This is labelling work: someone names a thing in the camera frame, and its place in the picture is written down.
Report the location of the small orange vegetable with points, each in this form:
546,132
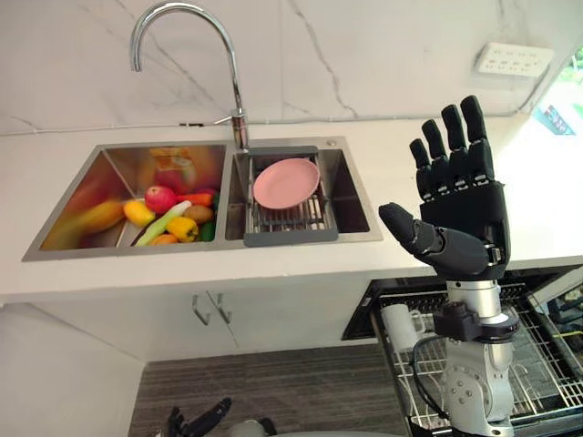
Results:
164,239

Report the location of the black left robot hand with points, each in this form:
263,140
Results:
200,421

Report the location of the grey robot body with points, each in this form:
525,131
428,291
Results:
250,429

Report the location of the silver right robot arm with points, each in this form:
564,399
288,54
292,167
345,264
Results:
473,364

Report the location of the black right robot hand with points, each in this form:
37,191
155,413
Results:
464,232

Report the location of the orange carrot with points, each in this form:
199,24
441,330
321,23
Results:
198,199

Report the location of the red apple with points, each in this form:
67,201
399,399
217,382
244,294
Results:
160,199

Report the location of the stainless steel double sink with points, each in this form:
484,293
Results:
136,168

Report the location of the white wall power outlet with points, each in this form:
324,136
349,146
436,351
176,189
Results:
514,60

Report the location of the chrome gooseneck faucet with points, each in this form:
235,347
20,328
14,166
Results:
234,77

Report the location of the grey sink drain rack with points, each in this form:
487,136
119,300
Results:
291,232

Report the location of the black built-in dishwasher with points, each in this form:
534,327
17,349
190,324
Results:
364,314

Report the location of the green pepper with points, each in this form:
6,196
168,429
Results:
208,231

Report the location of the pink plate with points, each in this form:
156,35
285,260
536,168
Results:
284,184

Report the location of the white cup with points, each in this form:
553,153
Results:
398,328

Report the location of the green white leek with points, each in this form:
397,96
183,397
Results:
159,225

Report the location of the brown potato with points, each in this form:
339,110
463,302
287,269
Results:
199,213

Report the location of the white sink cabinet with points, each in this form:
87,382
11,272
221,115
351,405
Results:
282,314

